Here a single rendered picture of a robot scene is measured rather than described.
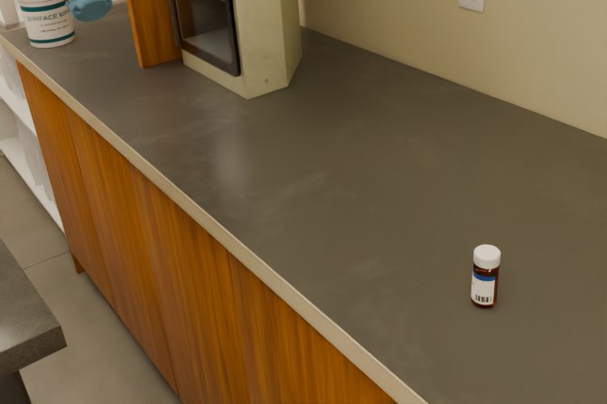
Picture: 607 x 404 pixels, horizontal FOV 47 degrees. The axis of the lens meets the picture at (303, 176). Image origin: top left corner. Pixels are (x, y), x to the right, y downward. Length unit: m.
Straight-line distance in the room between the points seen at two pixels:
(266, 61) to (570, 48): 0.64
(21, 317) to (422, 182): 0.67
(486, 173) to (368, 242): 0.29
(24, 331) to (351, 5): 1.23
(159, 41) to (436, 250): 1.06
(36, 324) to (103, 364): 1.34
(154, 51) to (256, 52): 0.39
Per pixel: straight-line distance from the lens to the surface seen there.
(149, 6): 1.83
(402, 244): 1.06
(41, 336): 1.01
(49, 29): 2.14
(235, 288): 1.27
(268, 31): 1.57
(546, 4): 1.46
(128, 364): 2.33
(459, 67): 1.65
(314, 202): 1.17
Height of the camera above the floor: 1.55
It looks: 29 degrees down
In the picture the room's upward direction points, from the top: 4 degrees counter-clockwise
